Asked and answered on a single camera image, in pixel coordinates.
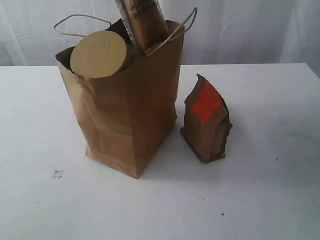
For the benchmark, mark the brown paper shopping bag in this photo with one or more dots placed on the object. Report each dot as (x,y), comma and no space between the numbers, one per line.
(126,117)

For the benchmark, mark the brown pouch orange label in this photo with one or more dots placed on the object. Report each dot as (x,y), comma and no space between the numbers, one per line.
(206,122)

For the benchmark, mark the clear jar gold lid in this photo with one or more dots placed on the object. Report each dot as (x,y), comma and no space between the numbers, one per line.
(102,54)

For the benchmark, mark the spaghetti packet dark blue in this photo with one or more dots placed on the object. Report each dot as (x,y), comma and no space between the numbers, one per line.
(144,22)

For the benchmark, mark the clear plastic scrap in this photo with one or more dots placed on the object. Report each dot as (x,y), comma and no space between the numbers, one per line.
(58,174)

